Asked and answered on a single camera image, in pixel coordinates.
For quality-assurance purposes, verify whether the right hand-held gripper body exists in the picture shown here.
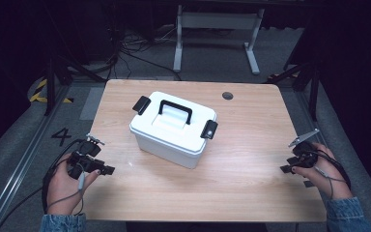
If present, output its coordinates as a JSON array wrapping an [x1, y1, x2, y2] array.
[[287, 128, 321, 169]]

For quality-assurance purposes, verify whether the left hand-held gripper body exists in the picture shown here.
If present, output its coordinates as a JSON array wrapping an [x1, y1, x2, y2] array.
[[66, 133, 106, 181]]

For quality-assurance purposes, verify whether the person's right hand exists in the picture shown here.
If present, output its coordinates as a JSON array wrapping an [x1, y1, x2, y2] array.
[[291, 142, 355, 202]]

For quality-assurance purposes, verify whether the person's left hand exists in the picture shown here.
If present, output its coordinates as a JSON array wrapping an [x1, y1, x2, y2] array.
[[45, 153, 101, 216]]

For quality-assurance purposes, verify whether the white plastic storage box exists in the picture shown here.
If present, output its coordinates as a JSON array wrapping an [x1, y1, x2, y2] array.
[[133, 131, 208, 170]]

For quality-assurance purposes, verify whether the black tripod stand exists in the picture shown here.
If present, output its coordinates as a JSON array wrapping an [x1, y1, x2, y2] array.
[[43, 52, 108, 117], [266, 60, 321, 123]]

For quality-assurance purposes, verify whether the white plastic lidded box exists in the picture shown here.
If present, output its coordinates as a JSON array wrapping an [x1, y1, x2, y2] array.
[[128, 90, 219, 155]]

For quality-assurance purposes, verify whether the grey cable of left gripper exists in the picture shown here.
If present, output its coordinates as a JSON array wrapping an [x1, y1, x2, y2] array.
[[45, 171, 87, 217]]

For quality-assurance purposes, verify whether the grey cable of gripper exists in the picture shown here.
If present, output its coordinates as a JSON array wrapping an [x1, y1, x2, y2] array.
[[313, 164, 348, 200], [45, 171, 87, 217]]

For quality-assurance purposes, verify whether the grey cable of right gripper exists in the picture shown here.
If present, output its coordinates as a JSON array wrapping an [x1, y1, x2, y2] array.
[[313, 164, 348, 200]]

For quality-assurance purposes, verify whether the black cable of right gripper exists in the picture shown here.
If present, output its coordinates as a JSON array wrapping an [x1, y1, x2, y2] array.
[[314, 149, 353, 191]]

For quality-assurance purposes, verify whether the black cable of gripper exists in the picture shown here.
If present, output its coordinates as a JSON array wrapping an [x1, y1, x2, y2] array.
[[0, 137, 89, 232], [314, 149, 353, 191]]

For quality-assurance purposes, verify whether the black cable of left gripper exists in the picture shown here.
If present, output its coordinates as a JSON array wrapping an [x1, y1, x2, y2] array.
[[0, 137, 89, 232]]

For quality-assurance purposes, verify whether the aluminium floor rail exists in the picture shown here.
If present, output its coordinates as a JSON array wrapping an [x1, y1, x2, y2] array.
[[0, 82, 75, 232]]

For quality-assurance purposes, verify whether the bundle of black floor cables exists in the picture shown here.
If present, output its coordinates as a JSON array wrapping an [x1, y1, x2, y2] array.
[[110, 27, 183, 82]]

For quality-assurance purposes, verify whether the white metal table frame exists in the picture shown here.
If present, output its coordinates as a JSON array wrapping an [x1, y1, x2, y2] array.
[[172, 4, 266, 76]]

